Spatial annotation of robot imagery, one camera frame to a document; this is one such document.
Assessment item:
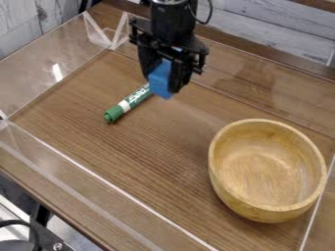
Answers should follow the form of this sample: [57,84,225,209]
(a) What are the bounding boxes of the green dry erase marker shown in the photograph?
[103,84,152,124]

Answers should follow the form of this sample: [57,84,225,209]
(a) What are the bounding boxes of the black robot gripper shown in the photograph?
[129,0,209,94]

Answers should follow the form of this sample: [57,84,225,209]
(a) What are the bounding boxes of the clear acrylic tray wall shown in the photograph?
[0,7,335,251]

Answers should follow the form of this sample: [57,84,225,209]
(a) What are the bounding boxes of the blue foam block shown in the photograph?
[148,60,172,99]

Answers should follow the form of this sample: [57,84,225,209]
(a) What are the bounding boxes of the black cable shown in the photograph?
[0,221,45,251]

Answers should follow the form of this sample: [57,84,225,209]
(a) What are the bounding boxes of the black metal table frame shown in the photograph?
[0,175,73,251]

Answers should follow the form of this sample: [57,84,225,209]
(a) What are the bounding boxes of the light wooden bowl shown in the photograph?
[208,119,327,224]

